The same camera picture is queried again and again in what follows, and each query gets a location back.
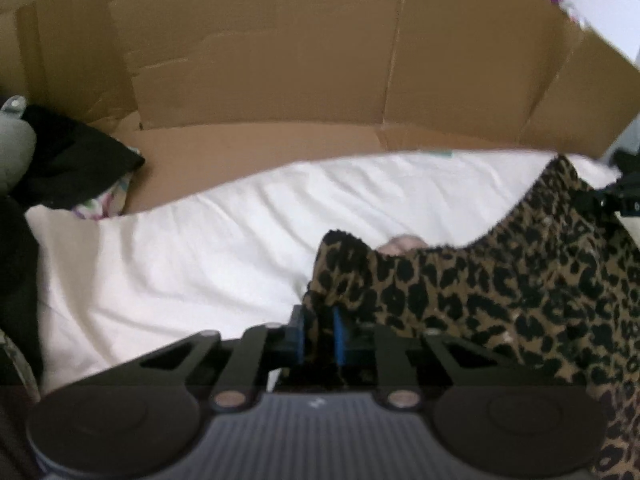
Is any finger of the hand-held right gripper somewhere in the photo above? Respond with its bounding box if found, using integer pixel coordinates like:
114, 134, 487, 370
575, 172, 640, 216

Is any brown cardboard sheet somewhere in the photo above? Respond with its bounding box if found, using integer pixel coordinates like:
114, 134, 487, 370
0, 0, 636, 216

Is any white bear-print blanket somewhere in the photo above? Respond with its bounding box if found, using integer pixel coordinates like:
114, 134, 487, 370
25, 152, 621, 396

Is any leopard print garment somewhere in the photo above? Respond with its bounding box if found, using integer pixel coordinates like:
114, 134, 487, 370
305, 154, 640, 480

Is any pale floral cloth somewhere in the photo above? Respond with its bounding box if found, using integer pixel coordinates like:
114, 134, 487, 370
75, 180, 132, 221

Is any black cloth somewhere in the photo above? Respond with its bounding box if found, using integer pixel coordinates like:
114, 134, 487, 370
20, 105, 146, 211

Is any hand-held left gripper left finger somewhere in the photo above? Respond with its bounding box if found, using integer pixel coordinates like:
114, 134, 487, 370
132, 305, 306, 411

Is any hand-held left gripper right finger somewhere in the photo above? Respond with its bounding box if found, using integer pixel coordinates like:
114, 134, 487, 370
330, 305, 506, 408

